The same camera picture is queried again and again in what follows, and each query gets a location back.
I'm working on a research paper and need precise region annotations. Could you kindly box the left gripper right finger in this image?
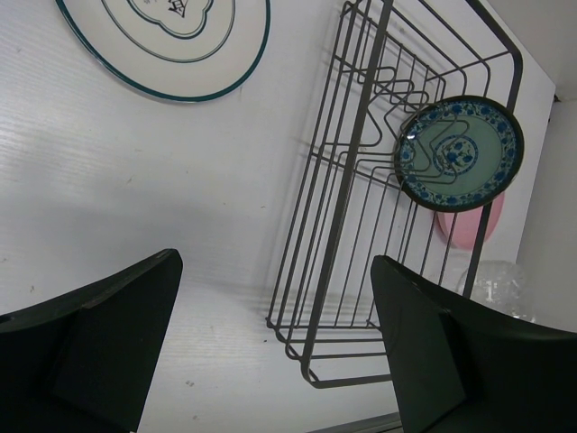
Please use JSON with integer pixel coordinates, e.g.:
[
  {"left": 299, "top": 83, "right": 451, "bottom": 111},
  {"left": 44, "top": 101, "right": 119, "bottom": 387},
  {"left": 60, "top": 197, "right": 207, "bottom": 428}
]
[{"left": 371, "top": 255, "right": 576, "bottom": 432}]

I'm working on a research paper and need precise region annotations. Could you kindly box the blue floral patterned plate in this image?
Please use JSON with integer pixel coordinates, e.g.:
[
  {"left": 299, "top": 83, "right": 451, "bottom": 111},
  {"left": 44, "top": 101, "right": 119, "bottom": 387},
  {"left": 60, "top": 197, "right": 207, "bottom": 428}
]
[{"left": 394, "top": 95, "right": 525, "bottom": 213}]

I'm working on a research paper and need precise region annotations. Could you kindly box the white plate green rim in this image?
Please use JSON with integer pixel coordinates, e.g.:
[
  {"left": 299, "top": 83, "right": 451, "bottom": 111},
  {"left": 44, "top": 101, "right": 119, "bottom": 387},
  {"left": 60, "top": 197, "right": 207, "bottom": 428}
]
[{"left": 56, "top": 0, "right": 271, "bottom": 103}]

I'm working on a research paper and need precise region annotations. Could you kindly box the dark wire dish rack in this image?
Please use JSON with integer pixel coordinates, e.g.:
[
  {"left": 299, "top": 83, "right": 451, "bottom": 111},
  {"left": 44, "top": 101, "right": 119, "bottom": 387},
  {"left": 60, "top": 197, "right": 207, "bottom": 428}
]
[{"left": 266, "top": 1, "right": 523, "bottom": 389}]

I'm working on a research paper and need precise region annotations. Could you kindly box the pink plastic plate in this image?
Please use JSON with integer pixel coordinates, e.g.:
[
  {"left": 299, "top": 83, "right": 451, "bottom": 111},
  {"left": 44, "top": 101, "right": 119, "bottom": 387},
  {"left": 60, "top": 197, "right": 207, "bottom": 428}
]
[{"left": 436, "top": 193, "right": 505, "bottom": 251}]

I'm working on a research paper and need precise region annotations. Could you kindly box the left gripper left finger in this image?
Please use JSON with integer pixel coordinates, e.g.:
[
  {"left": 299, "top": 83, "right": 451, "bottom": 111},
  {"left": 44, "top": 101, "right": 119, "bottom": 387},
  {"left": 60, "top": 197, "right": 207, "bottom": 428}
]
[{"left": 1, "top": 249, "right": 182, "bottom": 432}]

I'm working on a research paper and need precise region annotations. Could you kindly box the clear glass plate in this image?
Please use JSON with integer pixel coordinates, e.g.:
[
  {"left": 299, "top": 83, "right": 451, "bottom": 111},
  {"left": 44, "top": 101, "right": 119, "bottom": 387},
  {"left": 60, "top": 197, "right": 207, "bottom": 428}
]
[{"left": 470, "top": 260, "right": 536, "bottom": 323}]

